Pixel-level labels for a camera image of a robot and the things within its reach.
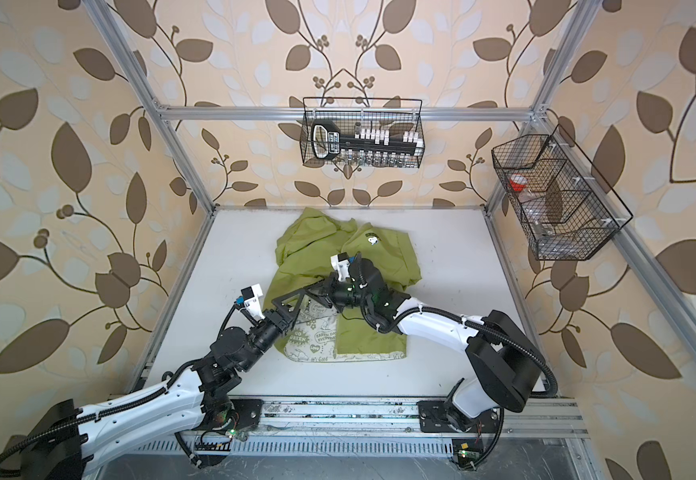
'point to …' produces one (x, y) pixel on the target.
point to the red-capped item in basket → (518, 182)
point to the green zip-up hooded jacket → (303, 257)
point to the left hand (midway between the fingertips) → (305, 297)
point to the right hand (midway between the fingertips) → (301, 292)
